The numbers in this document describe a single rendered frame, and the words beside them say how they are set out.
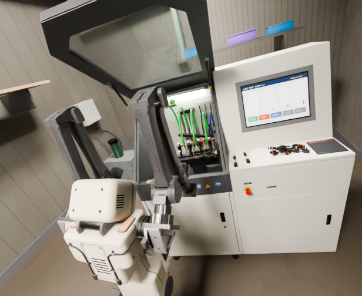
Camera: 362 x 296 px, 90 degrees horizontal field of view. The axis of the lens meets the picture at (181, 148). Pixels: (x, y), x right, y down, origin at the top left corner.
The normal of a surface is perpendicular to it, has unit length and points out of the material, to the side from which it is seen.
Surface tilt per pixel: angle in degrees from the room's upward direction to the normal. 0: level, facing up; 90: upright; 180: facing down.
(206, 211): 90
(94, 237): 16
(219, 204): 90
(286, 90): 76
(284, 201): 90
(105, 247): 82
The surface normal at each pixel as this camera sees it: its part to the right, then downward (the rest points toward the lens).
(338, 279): -0.26, -0.86
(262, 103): -0.18, 0.26
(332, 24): -0.27, 0.50
